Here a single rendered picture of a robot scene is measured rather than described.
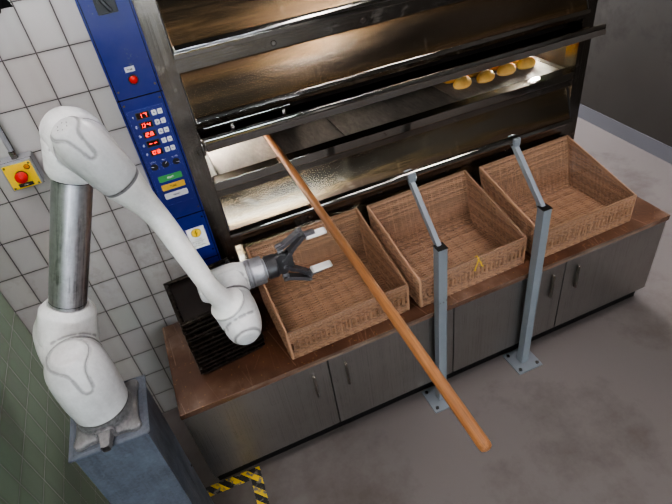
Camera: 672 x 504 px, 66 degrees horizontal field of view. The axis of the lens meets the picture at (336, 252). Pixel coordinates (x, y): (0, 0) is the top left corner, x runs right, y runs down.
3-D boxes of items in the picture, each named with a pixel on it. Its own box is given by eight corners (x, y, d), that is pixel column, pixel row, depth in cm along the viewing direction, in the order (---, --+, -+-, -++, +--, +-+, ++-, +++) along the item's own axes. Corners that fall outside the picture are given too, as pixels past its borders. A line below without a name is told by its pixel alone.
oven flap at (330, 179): (231, 234, 226) (216, 190, 220) (566, 122, 266) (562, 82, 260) (232, 236, 222) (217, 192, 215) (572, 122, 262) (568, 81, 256)
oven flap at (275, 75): (196, 123, 194) (177, 69, 188) (583, 14, 234) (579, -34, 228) (197, 124, 190) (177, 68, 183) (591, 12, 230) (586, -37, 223)
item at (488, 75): (398, 59, 295) (398, 49, 291) (470, 39, 306) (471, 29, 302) (458, 92, 249) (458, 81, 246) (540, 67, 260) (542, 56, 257)
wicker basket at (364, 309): (256, 292, 247) (242, 246, 229) (362, 251, 260) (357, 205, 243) (291, 362, 210) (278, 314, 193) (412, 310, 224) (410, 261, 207)
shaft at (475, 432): (493, 450, 109) (494, 443, 107) (481, 456, 108) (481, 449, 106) (270, 136, 237) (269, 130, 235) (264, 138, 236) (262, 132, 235)
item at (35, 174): (15, 183, 181) (0, 158, 175) (45, 175, 184) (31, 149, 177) (13, 193, 176) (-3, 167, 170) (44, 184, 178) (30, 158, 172)
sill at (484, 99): (213, 185, 217) (210, 177, 215) (564, 75, 258) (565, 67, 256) (216, 192, 213) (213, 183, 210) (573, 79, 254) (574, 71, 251)
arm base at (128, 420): (74, 466, 138) (65, 455, 134) (77, 402, 155) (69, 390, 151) (143, 440, 142) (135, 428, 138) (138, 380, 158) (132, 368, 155)
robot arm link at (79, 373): (80, 440, 137) (40, 389, 124) (62, 397, 149) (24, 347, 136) (138, 404, 144) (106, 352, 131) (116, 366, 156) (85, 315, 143)
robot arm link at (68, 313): (43, 390, 145) (26, 346, 159) (104, 376, 155) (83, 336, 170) (47, 114, 116) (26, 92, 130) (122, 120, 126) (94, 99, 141)
